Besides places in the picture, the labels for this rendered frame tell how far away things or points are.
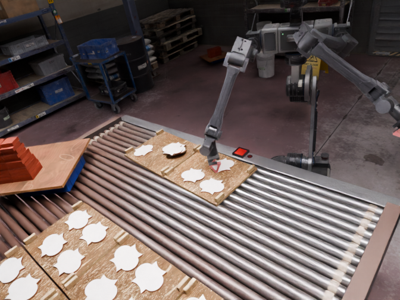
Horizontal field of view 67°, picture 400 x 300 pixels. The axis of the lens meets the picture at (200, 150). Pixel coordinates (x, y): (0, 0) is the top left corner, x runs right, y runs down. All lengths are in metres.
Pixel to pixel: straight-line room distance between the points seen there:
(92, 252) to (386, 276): 1.88
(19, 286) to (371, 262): 1.41
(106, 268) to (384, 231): 1.15
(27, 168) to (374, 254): 1.77
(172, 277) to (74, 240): 0.57
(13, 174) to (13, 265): 0.58
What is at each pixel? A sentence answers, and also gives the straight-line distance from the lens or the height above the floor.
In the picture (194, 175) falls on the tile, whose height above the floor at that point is 0.94.
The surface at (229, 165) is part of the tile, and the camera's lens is 1.75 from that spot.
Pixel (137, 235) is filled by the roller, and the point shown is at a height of 0.92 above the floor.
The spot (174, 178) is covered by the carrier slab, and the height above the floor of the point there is 0.94.
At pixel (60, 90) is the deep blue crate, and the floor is 0.33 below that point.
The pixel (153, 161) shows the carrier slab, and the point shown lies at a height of 0.94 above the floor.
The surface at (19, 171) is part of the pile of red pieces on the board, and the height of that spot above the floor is 1.11.
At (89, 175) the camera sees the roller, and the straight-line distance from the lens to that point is 2.07.
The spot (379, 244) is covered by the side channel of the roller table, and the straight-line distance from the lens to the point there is 1.40.
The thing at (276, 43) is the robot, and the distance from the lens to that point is 2.01.
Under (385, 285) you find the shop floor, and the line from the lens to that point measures 2.47.
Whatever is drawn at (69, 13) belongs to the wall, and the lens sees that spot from 6.77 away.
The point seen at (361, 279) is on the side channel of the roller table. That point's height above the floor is 0.95.
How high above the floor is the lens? 2.00
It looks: 33 degrees down
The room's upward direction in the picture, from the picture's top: 11 degrees counter-clockwise
